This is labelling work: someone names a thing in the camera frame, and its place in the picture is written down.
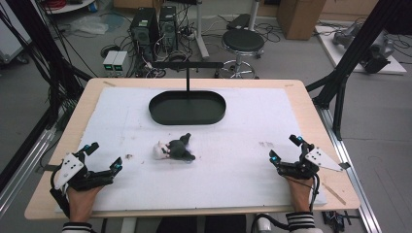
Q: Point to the thin wooden stick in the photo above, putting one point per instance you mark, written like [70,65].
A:
[333,193]

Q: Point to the white floor board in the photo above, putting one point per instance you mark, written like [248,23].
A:
[343,55]

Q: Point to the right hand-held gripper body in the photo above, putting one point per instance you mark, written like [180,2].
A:
[319,158]

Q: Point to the electronics board on floor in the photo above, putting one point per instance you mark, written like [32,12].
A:
[333,220]

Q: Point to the person's right hand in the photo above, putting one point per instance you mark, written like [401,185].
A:
[301,194]

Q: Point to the clear plastic bag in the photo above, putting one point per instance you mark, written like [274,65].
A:
[89,25]

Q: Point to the grey table leg post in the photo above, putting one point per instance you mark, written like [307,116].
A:
[201,32]

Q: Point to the white foam mat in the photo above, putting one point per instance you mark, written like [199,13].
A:
[226,168]

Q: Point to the brown cardboard box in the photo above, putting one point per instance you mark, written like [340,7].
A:
[299,17]

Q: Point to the black oval tray stand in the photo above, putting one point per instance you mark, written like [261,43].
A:
[187,108]

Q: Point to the person's dark trouser legs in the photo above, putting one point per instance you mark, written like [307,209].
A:
[200,224]

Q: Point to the white power supply box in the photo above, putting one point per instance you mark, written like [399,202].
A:
[119,60]
[109,60]

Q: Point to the small dark fluff scrap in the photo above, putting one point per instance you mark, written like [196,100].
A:
[129,156]

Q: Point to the person's left hand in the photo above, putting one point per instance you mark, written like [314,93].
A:
[82,202]

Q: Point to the black computer tower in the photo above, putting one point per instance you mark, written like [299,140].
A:
[144,30]
[168,27]

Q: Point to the light wooden table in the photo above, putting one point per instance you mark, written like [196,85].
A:
[327,123]

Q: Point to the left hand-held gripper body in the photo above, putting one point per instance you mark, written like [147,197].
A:
[69,166]

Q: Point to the black round stool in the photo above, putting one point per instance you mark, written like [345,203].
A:
[243,42]

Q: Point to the aluminium rail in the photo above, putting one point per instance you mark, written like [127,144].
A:
[22,168]
[350,168]

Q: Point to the grey robot device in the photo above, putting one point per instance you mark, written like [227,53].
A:
[377,51]

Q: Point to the black metal frame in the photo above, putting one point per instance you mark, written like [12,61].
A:
[353,55]
[48,48]

